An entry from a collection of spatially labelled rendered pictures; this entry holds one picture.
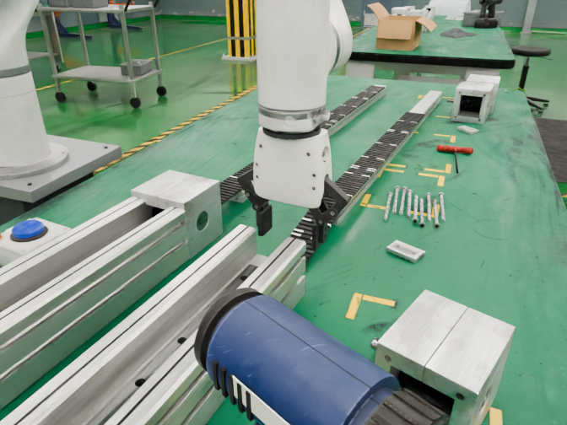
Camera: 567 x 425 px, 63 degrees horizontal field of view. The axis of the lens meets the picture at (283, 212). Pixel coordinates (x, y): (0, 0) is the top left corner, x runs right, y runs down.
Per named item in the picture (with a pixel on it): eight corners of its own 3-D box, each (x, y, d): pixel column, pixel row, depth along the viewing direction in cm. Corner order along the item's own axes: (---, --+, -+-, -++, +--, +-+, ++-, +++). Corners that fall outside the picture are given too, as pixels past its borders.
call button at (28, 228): (33, 228, 67) (29, 216, 67) (52, 234, 66) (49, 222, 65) (8, 240, 64) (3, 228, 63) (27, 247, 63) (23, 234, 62)
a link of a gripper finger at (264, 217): (272, 187, 66) (272, 228, 69) (252, 183, 68) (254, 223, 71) (261, 196, 64) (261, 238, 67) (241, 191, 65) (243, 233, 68)
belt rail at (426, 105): (429, 99, 157) (430, 90, 155) (441, 100, 155) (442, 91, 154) (315, 220, 81) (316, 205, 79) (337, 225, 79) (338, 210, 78)
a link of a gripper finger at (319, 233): (343, 202, 62) (341, 244, 65) (321, 197, 63) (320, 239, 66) (335, 212, 59) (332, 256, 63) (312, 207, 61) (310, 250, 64)
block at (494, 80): (456, 103, 152) (461, 73, 148) (494, 106, 148) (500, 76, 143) (452, 110, 144) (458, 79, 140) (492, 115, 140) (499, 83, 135)
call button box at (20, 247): (45, 250, 72) (35, 213, 69) (89, 266, 68) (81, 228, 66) (-4, 276, 66) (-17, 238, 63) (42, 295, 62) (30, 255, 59)
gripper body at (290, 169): (340, 116, 59) (336, 196, 65) (270, 107, 64) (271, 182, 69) (317, 133, 53) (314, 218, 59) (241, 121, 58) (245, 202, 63)
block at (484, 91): (448, 111, 143) (453, 80, 139) (488, 115, 138) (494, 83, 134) (441, 119, 135) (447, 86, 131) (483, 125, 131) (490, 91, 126)
